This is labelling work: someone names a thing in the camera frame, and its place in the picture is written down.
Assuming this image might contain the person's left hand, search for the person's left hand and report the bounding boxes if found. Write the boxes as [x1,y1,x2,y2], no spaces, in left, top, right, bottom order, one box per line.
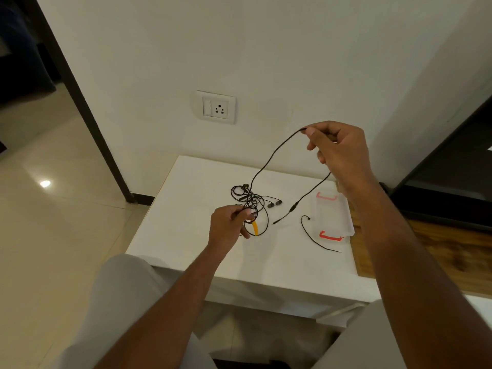
[207,204,256,258]

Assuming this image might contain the black stool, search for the black stool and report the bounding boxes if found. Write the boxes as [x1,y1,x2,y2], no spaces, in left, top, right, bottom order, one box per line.
[212,358,293,369]

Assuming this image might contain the short black cable tie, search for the short black cable tie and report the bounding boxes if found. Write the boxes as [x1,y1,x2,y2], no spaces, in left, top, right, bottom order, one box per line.
[300,215,342,253]

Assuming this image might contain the wooden cabinet top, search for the wooden cabinet top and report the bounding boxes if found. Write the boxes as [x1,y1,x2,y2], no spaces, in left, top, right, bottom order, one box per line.
[347,211,492,296]

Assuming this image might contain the black earphones with yellow tie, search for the black earphones with yellow tie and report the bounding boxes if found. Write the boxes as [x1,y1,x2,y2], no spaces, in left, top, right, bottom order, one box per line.
[230,183,270,238]

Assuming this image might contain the person's right hand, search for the person's right hand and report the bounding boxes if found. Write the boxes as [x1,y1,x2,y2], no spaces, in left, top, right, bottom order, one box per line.
[301,120,379,198]

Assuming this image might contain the person's left forearm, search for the person's left forearm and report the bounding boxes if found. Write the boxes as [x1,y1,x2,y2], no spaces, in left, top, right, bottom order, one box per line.
[94,243,228,369]

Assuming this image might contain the clear box with red clips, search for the clear box with red clips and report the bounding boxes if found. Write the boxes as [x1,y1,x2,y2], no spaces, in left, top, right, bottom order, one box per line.
[315,188,355,244]

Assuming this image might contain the black television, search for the black television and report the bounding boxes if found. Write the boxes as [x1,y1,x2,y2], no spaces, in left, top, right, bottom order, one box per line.
[378,94,492,232]

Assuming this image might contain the person's right forearm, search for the person's right forearm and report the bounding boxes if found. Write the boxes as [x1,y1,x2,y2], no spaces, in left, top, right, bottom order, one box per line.
[344,176,492,369]

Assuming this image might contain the dark blue sofa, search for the dark blue sofa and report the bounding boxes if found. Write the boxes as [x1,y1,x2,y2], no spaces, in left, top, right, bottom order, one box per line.
[0,0,62,108]

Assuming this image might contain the black door frame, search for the black door frame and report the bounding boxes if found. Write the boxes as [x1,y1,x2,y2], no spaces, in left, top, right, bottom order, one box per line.
[23,0,155,206]

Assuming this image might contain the white wall socket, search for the white wall socket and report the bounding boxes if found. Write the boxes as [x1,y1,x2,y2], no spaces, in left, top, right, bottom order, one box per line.
[192,90,237,126]

